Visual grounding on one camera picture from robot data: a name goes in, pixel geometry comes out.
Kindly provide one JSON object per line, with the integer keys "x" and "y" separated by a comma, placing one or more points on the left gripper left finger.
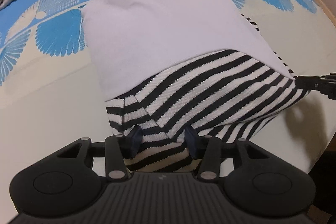
{"x": 118, "y": 148}

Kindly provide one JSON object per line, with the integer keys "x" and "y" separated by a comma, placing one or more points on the striped hoodie with white vest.
{"x": 164, "y": 65}

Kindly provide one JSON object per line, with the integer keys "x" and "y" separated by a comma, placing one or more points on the blue white patterned bedspread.
{"x": 49, "y": 87}

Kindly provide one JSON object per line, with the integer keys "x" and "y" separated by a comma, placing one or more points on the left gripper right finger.
{"x": 208, "y": 150}

